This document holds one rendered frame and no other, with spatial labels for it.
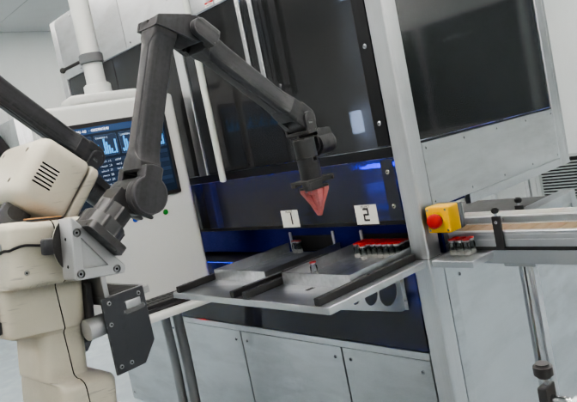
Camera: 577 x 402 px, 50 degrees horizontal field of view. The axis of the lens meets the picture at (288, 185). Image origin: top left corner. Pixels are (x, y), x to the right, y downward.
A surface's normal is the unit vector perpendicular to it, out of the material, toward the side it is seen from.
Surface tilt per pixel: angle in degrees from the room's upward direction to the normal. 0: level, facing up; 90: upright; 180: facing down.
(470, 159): 90
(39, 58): 90
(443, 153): 90
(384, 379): 90
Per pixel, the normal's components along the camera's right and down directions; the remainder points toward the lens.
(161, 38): 0.64, 0.12
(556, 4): -0.72, 0.19
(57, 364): 0.71, -0.09
